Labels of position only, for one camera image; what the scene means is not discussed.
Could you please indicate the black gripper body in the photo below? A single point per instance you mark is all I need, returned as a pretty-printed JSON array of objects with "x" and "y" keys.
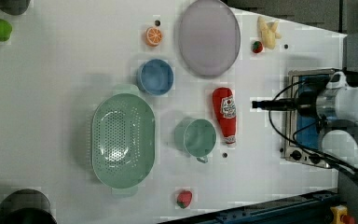
[{"x": 287, "y": 104}]

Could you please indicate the red plush ketchup bottle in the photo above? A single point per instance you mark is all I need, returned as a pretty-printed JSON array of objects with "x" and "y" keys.
[{"x": 225, "y": 113}]

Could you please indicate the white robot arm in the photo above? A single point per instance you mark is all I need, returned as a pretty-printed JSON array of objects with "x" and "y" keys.
[{"x": 322, "y": 123}]

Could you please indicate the green oval strainer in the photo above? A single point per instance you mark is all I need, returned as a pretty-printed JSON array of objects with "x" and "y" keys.
[{"x": 123, "y": 140}]

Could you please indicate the steel toaster oven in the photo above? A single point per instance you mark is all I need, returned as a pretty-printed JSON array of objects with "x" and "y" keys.
[{"x": 304, "y": 129}]

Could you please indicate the small strawberry toy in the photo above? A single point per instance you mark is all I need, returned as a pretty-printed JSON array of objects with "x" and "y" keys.
[{"x": 257, "y": 47}]

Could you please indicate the peeled banana toy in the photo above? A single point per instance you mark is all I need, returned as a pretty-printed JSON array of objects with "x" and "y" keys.
[{"x": 268, "y": 32}]

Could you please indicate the green mug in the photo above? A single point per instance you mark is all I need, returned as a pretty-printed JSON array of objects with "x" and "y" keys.
[{"x": 197, "y": 137}]

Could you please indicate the lilac round plate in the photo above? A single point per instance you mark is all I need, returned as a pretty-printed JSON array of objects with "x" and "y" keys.
[{"x": 209, "y": 37}]

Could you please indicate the yellow red clamp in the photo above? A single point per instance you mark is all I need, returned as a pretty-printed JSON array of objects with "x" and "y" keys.
[{"x": 341, "y": 216}]

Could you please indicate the blue bowl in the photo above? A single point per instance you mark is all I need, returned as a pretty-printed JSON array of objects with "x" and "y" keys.
[{"x": 155, "y": 77}]

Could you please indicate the red strawberry toy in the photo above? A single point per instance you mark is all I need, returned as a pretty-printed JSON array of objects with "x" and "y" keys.
[{"x": 184, "y": 199}]

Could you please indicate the orange slice toy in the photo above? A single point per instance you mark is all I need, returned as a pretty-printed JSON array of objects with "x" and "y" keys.
[{"x": 153, "y": 36}]

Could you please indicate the black tripod leg lower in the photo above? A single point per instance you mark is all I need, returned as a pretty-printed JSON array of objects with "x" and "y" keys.
[{"x": 26, "y": 206}]

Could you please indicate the blue metal frame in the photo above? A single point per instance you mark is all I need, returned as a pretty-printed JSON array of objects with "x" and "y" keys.
[{"x": 310, "y": 208}]

